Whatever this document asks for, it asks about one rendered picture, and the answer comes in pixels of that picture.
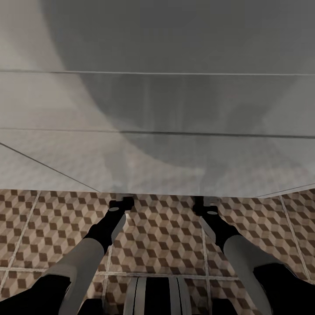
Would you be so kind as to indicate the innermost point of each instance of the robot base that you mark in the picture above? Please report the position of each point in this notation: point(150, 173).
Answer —
point(94, 307)

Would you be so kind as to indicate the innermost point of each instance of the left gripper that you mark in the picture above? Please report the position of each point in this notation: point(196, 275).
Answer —
point(127, 203)

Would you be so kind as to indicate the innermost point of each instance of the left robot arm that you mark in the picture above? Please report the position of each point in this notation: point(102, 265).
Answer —
point(60, 290)

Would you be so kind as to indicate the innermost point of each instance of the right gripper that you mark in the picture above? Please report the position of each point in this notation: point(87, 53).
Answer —
point(199, 209)

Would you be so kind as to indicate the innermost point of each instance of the robot trunk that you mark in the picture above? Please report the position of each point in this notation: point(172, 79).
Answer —
point(157, 296)

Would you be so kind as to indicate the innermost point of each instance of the furniture sink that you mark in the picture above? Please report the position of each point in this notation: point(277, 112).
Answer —
point(165, 97)

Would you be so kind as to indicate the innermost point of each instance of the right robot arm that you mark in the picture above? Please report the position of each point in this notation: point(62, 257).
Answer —
point(272, 286)

